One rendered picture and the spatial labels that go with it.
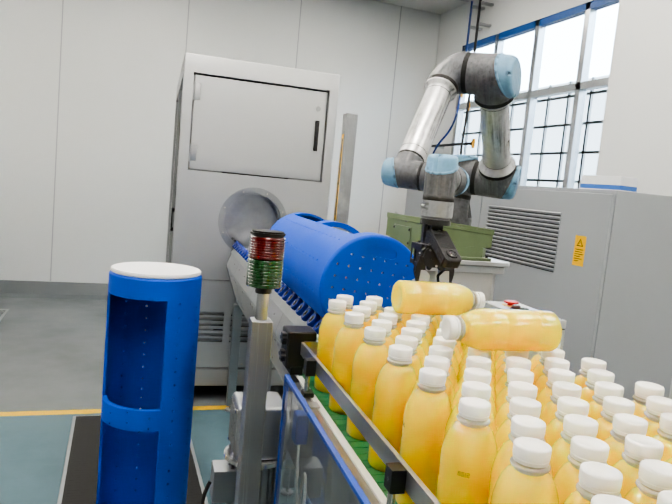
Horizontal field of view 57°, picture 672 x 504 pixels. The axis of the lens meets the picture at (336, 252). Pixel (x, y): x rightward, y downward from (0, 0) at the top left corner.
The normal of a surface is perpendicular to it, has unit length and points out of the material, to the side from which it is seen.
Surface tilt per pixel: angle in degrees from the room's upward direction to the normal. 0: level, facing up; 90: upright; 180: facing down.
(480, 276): 90
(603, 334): 90
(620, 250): 90
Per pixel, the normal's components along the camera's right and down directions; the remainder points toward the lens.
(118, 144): 0.33, 0.13
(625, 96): -0.94, -0.05
